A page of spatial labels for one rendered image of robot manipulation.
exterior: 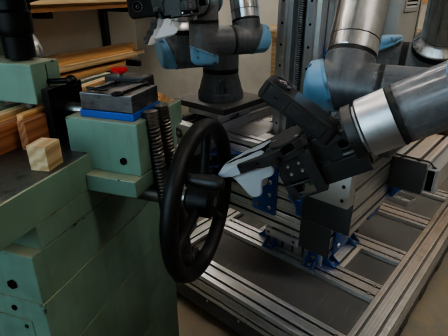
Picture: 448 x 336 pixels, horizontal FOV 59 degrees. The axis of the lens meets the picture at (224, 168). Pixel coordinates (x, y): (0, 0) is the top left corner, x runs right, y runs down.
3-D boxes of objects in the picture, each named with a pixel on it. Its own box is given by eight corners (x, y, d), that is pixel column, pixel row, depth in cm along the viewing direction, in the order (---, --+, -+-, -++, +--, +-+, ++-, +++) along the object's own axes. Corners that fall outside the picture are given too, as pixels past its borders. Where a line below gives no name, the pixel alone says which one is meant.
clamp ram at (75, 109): (85, 143, 68) (77, 92, 65) (49, 139, 71) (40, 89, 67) (113, 127, 76) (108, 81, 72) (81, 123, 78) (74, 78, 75)
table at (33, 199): (43, 284, 45) (32, 241, 43) (-137, 235, 54) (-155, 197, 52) (218, 126, 97) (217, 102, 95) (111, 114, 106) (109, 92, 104)
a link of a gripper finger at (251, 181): (227, 210, 58) (283, 191, 54) (208, 176, 57) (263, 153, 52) (233, 201, 61) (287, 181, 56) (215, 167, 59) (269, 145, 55)
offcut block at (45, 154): (49, 171, 59) (44, 147, 57) (31, 170, 59) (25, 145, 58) (63, 162, 62) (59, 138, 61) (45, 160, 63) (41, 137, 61)
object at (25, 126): (30, 151, 67) (24, 122, 65) (22, 149, 67) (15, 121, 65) (90, 122, 81) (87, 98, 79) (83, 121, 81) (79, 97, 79)
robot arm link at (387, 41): (348, 83, 106) (355, 31, 100) (401, 89, 101) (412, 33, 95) (339, 93, 96) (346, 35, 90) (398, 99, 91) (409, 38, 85)
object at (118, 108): (134, 122, 62) (131, 87, 59) (75, 115, 65) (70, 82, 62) (171, 101, 73) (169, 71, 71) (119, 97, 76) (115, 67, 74)
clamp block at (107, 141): (140, 178, 64) (135, 125, 60) (71, 167, 68) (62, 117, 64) (179, 147, 77) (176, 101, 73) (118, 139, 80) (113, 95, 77)
